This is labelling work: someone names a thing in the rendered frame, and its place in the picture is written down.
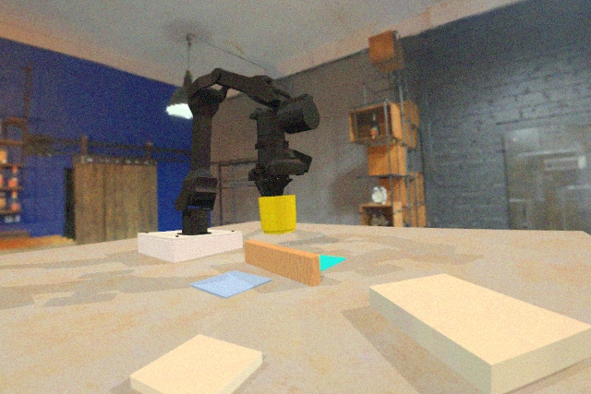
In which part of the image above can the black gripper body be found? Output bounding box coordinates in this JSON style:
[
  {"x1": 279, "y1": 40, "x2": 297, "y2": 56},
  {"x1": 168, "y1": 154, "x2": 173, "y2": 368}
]
[{"x1": 248, "y1": 135, "x2": 304, "y2": 181}]

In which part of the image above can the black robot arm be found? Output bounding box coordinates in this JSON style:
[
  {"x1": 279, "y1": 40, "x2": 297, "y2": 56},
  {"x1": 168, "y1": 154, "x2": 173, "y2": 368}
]
[{"x1": 175, "y1": 68, "x2": 320, "y2": 236}]

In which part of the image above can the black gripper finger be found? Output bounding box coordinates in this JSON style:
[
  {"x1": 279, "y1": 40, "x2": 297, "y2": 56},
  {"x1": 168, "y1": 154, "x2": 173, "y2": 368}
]
[
  {"x1": 254, "y1": 181, "x2": 265, "y2": 197},
  {"x1": 260, "y1": 178, "x2": 293, "y2": 197}
]

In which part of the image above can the yellow cup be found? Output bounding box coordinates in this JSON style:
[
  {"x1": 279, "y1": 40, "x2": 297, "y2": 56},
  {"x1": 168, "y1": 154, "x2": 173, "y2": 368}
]
[{"x1": 259, "y1": 195, "x2": 296, "y2": 235}]

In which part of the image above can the tan wooden bar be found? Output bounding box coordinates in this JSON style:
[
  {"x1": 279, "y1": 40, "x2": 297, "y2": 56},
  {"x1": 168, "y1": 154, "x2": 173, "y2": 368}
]
[{"x1": 245, "y1": 240, "x2": 321, "y2": 287}]

